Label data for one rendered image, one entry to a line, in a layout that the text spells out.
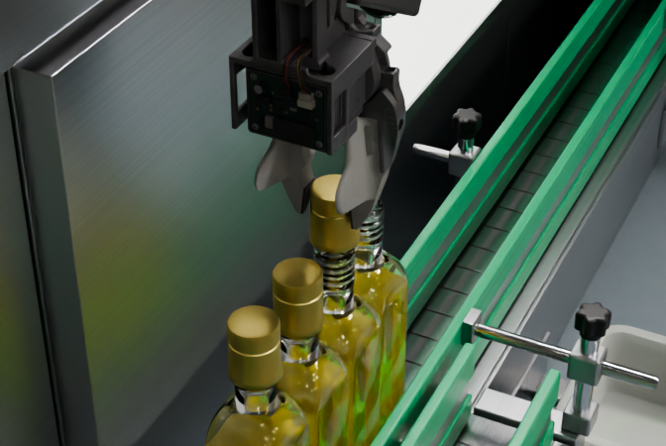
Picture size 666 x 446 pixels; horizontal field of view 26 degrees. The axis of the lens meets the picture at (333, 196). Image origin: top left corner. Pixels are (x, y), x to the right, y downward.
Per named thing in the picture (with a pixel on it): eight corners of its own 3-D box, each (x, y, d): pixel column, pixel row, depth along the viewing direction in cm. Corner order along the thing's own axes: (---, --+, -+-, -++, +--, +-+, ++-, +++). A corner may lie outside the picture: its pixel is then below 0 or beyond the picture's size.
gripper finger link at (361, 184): (321, 264, 95) (300, 142, 90) (361, 217, 99) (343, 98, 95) (364, 271, 94) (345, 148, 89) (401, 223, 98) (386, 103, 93)
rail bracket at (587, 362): (468, 377, 129) (476, 265, 122) (652, 434, 123) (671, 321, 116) (455, 396, 127) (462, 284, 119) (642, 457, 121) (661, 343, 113)
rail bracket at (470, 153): (419, 201, 153) (423, 92, 145) (480, 217, 150) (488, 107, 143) (403, 221, 150) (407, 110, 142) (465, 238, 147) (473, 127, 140)
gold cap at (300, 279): (287, 300, 101) (286, 250, 98) (333, 315, 99) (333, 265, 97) (263, 329, 98) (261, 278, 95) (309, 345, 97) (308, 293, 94)
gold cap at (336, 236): (323, 218, 103) (323, 167, 101) (368, 232, 102) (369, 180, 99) (300, 245, 101) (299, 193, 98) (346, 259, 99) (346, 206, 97)
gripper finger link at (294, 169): (231, 230, 97) (245, 120, 92) (274, 185, 102) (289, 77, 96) (272, 248, 96) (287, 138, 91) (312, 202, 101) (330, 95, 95)
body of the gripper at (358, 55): (227, 136, 91) (219, -40, 84) (292, 74, 97) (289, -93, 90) (336, 167, 88) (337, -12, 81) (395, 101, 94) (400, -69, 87)
